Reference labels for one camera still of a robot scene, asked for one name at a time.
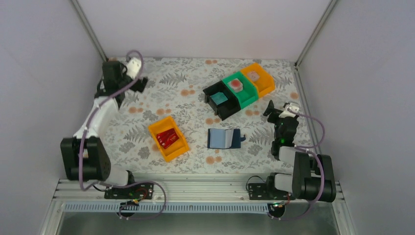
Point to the orange bin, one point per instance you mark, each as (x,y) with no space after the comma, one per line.
(262,80)
(176,149)

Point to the far orange bin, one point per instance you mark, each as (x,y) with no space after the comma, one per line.
(262,80)

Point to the near orange bin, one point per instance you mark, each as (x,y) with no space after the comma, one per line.
(176,149)

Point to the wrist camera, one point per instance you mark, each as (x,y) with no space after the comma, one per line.
(290,109)
(133,67)

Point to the red VIP card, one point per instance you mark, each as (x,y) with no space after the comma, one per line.
(167,138)

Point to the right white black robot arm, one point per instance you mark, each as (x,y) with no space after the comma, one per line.
(312,178)

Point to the blue card holder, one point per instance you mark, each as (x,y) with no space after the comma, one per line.
(224,138)

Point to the black bin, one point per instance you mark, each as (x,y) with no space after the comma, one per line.
(226,109)

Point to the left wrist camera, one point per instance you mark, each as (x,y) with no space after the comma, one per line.
(133,67)

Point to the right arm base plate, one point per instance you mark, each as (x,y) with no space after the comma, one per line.
(260,192)

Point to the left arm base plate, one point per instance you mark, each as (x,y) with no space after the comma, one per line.
(140,191)

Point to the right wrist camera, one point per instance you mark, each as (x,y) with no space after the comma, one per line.
(290,109)

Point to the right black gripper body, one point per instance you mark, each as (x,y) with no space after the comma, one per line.
(271,116)

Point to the aluminium rail frame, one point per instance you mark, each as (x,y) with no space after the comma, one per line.
(209,188)

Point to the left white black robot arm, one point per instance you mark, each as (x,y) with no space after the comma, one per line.
(84,155)

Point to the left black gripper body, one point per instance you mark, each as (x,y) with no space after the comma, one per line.
(128,83)

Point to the teal card in black bin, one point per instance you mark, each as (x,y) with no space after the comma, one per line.
(219,98)

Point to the floral table mat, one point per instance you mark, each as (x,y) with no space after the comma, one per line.
(175,89)

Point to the card in far orange bin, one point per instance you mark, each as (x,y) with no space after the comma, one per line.
(253,75)

